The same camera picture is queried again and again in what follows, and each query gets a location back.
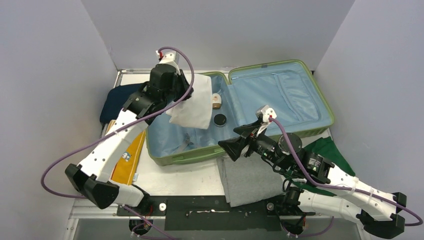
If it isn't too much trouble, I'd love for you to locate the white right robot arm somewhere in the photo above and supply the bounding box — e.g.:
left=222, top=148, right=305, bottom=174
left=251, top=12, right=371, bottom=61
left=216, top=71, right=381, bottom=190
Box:
left=218, top=120, right=407, bottom=239

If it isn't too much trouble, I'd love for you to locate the green suitcase with blue lining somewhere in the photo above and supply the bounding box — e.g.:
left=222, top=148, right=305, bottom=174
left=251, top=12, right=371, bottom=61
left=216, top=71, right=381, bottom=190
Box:
left=146, top=60, right=334, bottom=166

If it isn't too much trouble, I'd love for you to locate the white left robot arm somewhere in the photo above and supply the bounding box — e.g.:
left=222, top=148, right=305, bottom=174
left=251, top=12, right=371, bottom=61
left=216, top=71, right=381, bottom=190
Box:
left=65, top=63, right=193, bottom=215

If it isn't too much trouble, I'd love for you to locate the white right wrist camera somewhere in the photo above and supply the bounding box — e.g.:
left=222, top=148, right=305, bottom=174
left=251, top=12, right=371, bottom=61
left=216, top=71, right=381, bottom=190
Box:
left=255, top=105, right=277, bottom=136

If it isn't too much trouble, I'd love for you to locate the navy blue folded cloth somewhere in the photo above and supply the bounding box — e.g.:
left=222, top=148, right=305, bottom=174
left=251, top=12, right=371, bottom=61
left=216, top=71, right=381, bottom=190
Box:
left=99, top=83, right=142, bottom=125

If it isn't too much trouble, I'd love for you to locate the black round cosmetic jar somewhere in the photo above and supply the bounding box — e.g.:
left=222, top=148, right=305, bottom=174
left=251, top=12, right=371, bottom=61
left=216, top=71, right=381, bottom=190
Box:
left=213, top=113, right=227, bottom=127

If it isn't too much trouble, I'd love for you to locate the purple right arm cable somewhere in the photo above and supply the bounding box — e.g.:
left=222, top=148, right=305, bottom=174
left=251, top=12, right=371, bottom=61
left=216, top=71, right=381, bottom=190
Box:
left=269, top=116, right=424, bottom=227

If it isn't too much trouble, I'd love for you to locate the grey shirt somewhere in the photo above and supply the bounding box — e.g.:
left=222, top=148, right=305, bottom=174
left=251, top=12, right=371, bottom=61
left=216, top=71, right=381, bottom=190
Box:
left=216, top=154, right=284, bottom=208

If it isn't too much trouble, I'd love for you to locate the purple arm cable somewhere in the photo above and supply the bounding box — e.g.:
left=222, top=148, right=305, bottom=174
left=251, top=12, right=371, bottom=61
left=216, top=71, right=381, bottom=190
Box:
left=269, top=116, right=424, bottom=227
left=40, top=46, right=196, bottom=200

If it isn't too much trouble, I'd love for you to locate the white shirt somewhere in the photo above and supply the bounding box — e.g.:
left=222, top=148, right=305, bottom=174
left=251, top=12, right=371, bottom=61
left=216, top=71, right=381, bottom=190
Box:
left=165, top=73, right=213, bottom=130

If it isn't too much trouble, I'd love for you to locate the yellow striped towel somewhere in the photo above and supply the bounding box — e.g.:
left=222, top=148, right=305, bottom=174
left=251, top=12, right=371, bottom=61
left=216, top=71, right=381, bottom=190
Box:
left=110, top=130, right=146, bottom=185

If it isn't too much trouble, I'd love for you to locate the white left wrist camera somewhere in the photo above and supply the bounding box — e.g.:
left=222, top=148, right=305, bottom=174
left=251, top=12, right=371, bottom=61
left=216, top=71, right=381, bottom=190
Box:
left=155, top=50, right=181, bottom=75

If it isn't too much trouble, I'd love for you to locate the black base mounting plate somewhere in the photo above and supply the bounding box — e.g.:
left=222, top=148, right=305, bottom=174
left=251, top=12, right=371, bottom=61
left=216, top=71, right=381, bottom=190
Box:
left=136, top=195, right=304, bottom=231

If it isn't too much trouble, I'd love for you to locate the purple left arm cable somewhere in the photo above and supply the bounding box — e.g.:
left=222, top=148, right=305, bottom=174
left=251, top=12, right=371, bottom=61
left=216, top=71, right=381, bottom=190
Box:
left=40, top=46, right=196, bottom=200

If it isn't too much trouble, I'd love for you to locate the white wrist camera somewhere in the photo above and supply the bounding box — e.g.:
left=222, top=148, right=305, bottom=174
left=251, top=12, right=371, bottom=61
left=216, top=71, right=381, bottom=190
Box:
left=255, top=105, right=277, bottom=136
left=155, top=50, right=181, bottom=75

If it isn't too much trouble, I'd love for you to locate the white oval lotion bottle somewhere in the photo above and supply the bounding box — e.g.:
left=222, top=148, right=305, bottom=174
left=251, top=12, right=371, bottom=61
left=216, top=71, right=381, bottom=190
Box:
left=211, top=93, right=222, bottom=110

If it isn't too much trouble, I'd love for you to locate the dark green cloth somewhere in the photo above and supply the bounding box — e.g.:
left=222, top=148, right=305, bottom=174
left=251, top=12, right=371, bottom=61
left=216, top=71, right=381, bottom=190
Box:
left=294, top=137, right=356, bottom=197

